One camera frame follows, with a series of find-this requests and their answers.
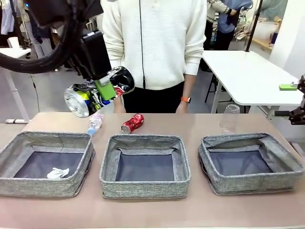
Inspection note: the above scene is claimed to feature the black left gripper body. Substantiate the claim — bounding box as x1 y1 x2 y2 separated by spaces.
68 30 112 83

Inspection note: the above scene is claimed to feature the crushed black green can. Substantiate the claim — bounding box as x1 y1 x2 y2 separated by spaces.
63 66 136 118

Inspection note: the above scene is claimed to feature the clear bottle with pink label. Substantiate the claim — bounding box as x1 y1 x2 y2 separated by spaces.
87 113 105 135

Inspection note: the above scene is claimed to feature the clear plastic cup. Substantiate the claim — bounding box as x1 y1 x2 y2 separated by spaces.
218 104 240 132

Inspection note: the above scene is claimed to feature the white tissue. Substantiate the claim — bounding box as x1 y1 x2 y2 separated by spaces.
46 167 70 180

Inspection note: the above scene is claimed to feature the person's left forearm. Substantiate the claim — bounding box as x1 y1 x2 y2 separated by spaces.
183 71 193 98

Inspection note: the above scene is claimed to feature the person's right hand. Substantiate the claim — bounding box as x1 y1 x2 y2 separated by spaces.
113 96 126 114

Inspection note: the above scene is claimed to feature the person's left hand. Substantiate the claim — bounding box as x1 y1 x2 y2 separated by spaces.
175 102 189 114

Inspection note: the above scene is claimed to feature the crushed red soda can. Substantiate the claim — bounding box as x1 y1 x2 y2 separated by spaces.
121 113 145 134

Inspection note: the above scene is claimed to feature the dark blue bottle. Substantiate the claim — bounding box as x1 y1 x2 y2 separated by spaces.
270 22 279 47

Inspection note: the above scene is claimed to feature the large white table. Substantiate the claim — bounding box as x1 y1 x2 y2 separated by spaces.
201 50 305 120

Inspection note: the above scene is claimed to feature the person's white sweater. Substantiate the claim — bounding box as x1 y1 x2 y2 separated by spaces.
101 0 207 91

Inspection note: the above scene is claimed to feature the black stand pole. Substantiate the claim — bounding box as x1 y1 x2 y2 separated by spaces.
245 0 264 52

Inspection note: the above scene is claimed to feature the grey fabric basket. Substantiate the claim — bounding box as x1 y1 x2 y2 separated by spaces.
99 134 192 199
198 132 305 196
0 130 96 198

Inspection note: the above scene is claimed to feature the bystander in blue apron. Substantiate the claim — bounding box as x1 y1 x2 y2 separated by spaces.
218 0 253 51

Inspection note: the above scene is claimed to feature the hanging white shirt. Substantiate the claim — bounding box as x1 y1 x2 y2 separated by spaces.
0 0 15 35

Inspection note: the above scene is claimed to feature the bystander in patterned sweater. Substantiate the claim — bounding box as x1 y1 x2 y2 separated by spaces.
205 0 231 51

